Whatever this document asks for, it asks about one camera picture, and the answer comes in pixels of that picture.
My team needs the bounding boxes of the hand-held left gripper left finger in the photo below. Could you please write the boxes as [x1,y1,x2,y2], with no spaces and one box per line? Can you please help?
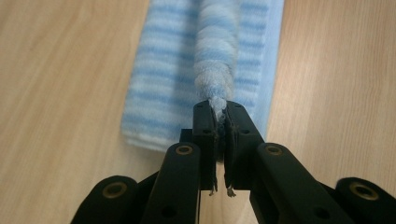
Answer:
[141,100,219,224]

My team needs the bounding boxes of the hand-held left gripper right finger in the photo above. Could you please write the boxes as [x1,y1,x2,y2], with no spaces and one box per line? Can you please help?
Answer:
[223,100,356,224]

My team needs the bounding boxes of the blue striped towel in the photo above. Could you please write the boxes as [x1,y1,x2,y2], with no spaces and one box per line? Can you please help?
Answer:
[120,0,286,153]

